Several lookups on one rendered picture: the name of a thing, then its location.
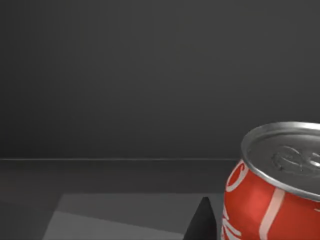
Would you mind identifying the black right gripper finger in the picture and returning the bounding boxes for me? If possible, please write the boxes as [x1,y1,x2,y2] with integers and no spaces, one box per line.
[183,196,218,240]

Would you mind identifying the red and white can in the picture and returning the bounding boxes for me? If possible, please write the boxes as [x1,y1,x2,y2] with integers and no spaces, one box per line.
[220,121,320,240]

